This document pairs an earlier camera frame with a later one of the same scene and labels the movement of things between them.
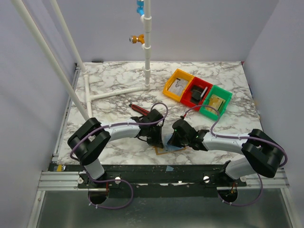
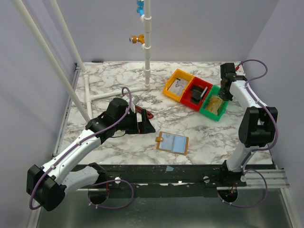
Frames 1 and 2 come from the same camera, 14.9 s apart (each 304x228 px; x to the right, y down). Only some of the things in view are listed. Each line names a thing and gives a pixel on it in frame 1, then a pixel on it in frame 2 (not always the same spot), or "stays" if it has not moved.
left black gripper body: (156, 137) → (138, 122)
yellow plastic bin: (180, 74) stays
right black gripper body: (175, 139) → (224, 91)
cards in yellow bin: (178, 86) stays
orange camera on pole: (134, 39) stays
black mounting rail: (168, 181) stays
